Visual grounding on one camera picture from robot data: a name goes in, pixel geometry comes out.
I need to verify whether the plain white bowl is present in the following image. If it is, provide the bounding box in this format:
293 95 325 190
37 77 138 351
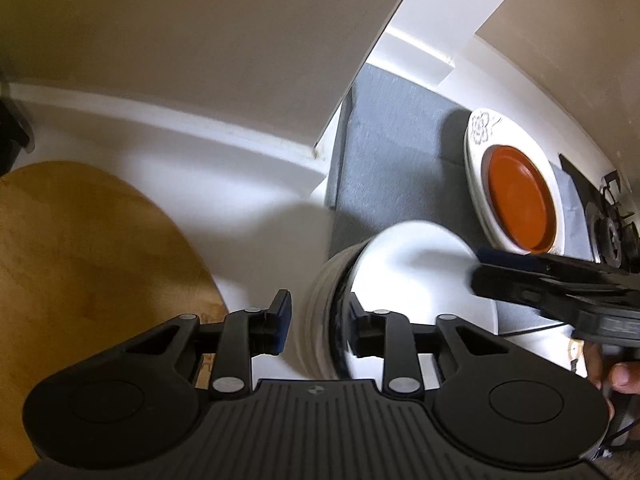
290 221 498 385

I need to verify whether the black gas stove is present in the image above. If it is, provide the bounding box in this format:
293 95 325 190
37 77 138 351
559 154 639 273

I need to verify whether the grey counter mat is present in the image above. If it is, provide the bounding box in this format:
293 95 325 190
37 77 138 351
324 62 597 336

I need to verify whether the white floral plate front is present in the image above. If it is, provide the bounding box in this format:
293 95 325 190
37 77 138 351
463 108 565 256

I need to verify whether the round wooden cutting board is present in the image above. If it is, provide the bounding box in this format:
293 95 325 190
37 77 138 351
1 162 227 479

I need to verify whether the white floral plate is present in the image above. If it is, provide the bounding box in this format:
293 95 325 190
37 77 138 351
463 108 565 256
463 129 492 240

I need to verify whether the black pot support ring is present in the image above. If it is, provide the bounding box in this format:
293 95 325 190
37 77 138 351
596 169 640 226

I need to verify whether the brown round plate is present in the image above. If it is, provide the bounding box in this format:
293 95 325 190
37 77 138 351
485 145 558 254

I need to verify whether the left stove burner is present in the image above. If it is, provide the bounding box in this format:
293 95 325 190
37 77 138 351
585 202 623 268

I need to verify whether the person's right hand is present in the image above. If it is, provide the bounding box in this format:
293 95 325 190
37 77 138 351
584 344 640 394

